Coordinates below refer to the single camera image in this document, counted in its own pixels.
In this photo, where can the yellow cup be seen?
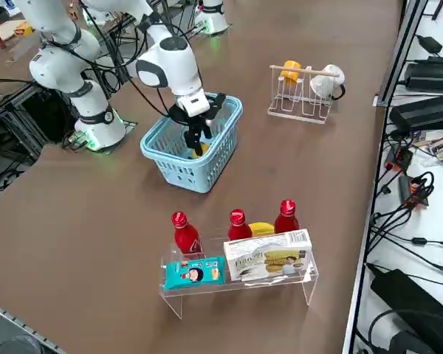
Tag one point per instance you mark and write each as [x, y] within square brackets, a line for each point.
[288, 78]

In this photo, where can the yellow packet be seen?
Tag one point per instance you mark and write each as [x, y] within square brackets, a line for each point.
[24, 29]

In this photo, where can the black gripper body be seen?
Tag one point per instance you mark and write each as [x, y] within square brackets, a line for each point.
[179, 117]

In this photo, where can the big black power adapter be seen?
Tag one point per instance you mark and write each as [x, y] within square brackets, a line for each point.
[402, 291]

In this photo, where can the brown cardboard piece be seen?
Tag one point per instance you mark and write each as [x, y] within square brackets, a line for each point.
[5, 29]

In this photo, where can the teal snack packet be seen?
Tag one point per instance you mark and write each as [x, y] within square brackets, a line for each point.
[195, 273]

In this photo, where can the white biscuit box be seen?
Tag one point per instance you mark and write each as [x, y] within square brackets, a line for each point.
[266, 258]

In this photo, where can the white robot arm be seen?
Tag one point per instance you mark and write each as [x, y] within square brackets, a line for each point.
[170, 66]
[216, 18]

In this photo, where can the black metal frame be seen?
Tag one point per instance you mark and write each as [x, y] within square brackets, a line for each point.
[40, 110]

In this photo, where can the grey metal rail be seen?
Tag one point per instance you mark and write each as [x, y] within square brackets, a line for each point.
[7, 321]

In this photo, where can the large black power brick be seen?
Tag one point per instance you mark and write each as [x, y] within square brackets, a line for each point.
[424, 112]

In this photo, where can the light blue plastic basket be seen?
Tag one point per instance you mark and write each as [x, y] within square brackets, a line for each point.
[206, 181]

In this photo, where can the aluminium edge rail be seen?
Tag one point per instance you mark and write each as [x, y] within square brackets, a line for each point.
[400, 51]

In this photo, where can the red cola bottle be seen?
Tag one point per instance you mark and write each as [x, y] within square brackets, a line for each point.
[286, 221]
[186, 236]
[238, 228]

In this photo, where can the small clear acrylic stand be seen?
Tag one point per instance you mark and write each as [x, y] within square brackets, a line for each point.
[22, 48]

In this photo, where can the small black power adapter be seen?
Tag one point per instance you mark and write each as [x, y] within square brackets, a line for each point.
[430, 44]

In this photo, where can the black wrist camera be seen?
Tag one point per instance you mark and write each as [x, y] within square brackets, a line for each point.
[219, 100]

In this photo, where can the white cup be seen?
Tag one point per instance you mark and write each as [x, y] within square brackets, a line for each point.
[323, 86]

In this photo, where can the yellow starfruit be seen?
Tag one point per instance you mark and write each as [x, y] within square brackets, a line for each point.
[262, 228]

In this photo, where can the yellow lemon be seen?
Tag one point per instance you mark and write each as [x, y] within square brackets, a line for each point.
[206, 148]

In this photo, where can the clear acrylic rack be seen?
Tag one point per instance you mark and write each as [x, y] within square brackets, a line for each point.
[192, 288]

